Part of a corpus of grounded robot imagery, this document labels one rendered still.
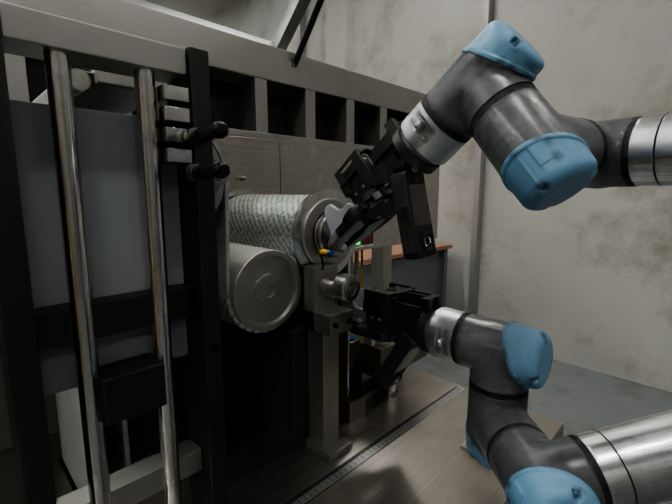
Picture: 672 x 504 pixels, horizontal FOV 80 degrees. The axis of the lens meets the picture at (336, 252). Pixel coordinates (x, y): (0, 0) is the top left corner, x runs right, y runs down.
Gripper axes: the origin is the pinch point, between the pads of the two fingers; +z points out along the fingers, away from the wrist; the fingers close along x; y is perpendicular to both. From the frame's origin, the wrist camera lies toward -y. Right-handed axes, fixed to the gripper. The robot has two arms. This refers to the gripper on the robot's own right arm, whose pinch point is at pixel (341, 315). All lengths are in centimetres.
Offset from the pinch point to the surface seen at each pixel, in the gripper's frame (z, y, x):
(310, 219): -3.4, 18.5, 10.4
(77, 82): -4, 33, 40
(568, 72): 46, 108, -283
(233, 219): 16.3, 17.6, 12.1
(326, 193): -2.8, 22.5, 6.4
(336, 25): 274, 199, -274
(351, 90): 30, 51, -35
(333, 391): -7.2, -9.1, 9.1
